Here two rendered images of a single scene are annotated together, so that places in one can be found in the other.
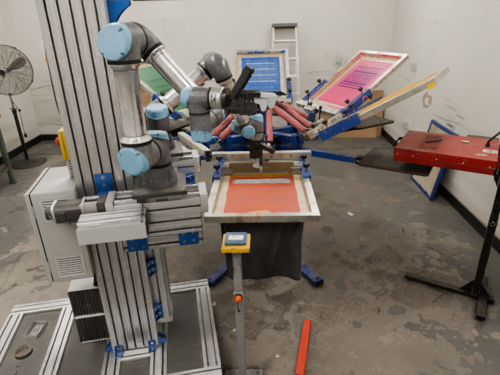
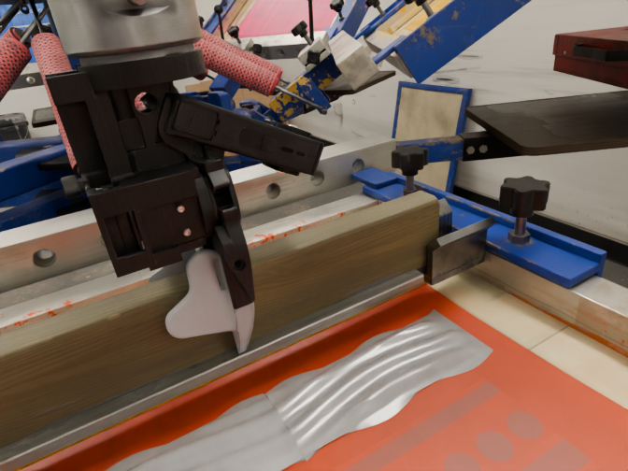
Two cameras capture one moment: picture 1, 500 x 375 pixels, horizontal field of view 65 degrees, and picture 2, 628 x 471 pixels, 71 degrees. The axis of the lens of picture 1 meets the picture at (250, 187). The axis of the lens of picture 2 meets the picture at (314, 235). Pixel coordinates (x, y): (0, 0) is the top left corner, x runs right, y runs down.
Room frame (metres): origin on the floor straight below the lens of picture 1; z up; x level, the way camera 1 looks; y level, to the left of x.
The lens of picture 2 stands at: (2.07, 0.00, 1.22)
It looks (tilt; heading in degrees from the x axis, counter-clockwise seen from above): 27 degrees down; 331
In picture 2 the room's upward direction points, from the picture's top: 7 degrees counter-clockwise
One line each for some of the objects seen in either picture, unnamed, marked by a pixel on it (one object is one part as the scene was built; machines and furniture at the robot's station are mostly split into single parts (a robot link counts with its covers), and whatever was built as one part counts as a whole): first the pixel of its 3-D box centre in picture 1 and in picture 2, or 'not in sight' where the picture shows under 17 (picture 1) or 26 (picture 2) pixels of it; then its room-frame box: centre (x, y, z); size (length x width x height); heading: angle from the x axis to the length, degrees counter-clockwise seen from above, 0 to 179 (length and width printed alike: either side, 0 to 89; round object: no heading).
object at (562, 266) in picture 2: (304, 171); (456, 235); (2.38, -0.36, 0.97); 0.30 x 0.05 x 0.07; 178
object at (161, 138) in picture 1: (154, 146); not in sight; (1.58, 0.39, 1.42); 0.13 x 0.12 x 0.14; 164
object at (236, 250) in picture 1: (239, 319); not in sight; (1.59, 0.07, 0.48); 0.22 x 0.22 x 0.96; 88
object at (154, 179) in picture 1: (158, 172); not in sight; (1.59, 0.39, 1.31); 0.15 x 0.15 x 0.10
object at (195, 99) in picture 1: (198, 98); not in sight; (1.39, 0.17, 1.65); 0.11 x 0.08 x 0.09; 74
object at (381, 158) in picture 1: (338, 155); (396, 149); (2.85, -0.68, 0.91); 1.34 x 0.40 x 0.08; 58
